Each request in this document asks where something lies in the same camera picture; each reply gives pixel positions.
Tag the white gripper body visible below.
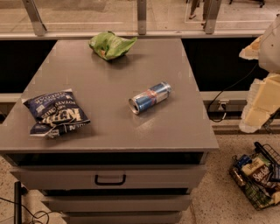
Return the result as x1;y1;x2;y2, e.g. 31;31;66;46
258;16;280;74

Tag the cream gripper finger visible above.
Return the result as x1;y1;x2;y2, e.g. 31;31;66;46
239;73;280;133
239;36;263;60

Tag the green rice chip bag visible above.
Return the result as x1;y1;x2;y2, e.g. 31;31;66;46
88;31;137;61

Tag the brown sea salt snack bag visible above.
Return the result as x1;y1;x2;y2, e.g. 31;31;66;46
241;157;277;194

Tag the blue kettle chips bag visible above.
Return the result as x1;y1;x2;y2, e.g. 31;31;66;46
23;89;90;137

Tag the blue can in basket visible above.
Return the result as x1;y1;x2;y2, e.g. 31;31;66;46
235;155;252;169

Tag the blue silver energy drink can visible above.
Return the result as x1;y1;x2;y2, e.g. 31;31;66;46
129;81;172;115

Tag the grey drawer cabinet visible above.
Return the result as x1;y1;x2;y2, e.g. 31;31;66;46
0;38;218;224

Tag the right metal window post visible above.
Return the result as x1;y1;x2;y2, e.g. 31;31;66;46
204;0;221;34

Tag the metal window post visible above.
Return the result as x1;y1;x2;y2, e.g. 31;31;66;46
204;0;221;34
22;0;46;37
136;0;147;35

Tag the black wire snack basket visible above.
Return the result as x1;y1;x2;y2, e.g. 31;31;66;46
228;142;280;210

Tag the middle metal window post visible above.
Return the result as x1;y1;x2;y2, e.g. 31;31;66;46
136;0;147;35

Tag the black drawer handle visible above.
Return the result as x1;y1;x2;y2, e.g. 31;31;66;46
94;174;126;186

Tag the left metal window post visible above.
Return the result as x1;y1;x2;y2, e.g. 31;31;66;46
22;0;46;37

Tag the black stand post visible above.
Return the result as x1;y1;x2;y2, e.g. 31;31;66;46
14;181;22;224

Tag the black cable on floor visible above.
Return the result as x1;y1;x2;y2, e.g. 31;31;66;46
0;196;60;224

